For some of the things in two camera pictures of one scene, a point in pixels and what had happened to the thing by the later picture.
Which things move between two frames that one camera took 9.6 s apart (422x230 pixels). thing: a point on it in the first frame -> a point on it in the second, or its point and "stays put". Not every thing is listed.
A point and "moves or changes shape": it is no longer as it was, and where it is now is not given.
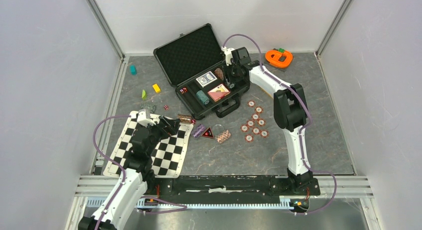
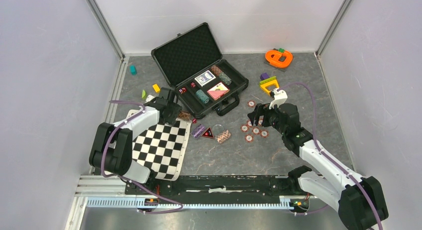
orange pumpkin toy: x=278 y=58 stays put
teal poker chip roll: x=204 y=98 stays put
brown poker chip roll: x=219 y=72 moves or changes shape
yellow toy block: x=156 y=88 stays put
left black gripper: x=168 y=125 -> x=176 y=109
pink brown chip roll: x=223 y=136 stays put
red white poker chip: x=244 y=128 stays put
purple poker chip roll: x=198 y=130 stays put
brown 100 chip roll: x=184 y=118 moves or changes shape
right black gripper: x=228 y=78 -> x=262 y=109
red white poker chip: x=251 y=103 stays put
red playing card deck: x=218 y=92 stays put
